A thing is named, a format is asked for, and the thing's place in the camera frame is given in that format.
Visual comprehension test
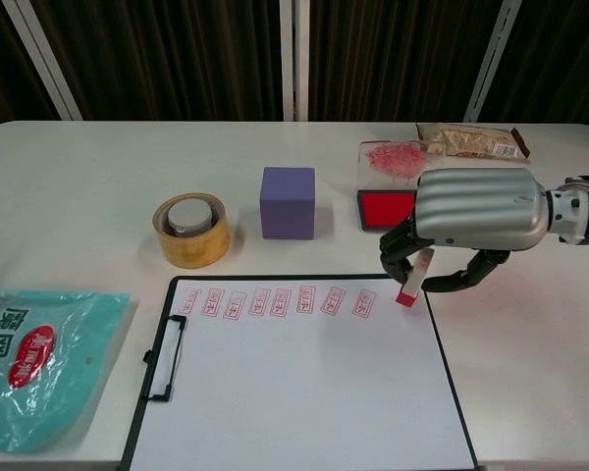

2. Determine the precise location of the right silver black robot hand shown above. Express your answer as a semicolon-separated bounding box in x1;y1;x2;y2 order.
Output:
378;168;554;294

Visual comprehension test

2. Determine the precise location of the red white stamp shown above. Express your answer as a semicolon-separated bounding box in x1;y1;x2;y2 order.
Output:
396;247;434;309

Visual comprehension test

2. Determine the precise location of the red ink pad clear lid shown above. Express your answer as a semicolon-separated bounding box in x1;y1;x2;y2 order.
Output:
356;139;436;232

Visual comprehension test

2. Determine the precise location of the brown wrapped snack bar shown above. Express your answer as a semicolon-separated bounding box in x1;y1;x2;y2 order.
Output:
415;122;532;163

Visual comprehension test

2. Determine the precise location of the dark pleated curtain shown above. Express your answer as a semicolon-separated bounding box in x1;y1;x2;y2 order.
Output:
0;0;60;133
24;0;286;122
475;0;589;127
306;0;502;124

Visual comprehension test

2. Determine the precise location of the purple foam cube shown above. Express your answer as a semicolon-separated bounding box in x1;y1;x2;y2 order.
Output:
259;167;318;241

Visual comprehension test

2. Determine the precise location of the white stamped paper sheet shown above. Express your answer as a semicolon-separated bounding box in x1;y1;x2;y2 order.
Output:
129;279;475;471

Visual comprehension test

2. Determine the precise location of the grey cylinder weight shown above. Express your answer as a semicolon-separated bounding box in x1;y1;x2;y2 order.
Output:
166;199;213;237

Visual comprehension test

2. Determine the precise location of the yellow packing tape roll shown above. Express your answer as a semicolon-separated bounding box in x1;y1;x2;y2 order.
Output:
152;192;231;269

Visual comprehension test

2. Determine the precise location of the black clipboard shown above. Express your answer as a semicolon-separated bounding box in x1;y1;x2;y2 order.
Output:
120;275;480;471

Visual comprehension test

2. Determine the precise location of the teal plastic product bag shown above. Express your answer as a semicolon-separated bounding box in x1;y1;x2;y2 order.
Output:
0;288;132;453

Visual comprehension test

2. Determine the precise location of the white frame post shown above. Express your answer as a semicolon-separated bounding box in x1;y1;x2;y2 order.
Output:
463;0;521;124
2;0;83;122
278;0;310;122

